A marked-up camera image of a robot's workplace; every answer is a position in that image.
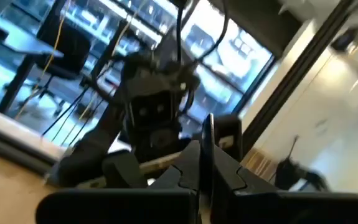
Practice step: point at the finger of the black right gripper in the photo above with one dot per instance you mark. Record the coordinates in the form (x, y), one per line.
(122, 169)
(228, 133)

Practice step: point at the wooden slatted crate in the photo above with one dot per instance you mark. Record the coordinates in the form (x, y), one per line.
(259, 161)

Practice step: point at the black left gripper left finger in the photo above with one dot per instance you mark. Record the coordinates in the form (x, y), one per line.
(185, 174)

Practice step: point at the black tripod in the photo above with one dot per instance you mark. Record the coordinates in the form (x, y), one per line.
(294, 174)

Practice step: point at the black wall-mounted device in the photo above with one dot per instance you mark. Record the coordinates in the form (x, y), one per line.
(346, 39)

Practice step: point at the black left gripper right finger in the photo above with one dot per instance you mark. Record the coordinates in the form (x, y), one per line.
(231, 180)

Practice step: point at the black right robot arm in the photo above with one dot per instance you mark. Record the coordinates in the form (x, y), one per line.
(88, 155)

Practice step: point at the dark metal desk frame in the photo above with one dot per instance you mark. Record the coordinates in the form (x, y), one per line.
(10, 40)

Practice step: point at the black office chair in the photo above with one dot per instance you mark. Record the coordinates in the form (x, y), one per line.
(69, 49)

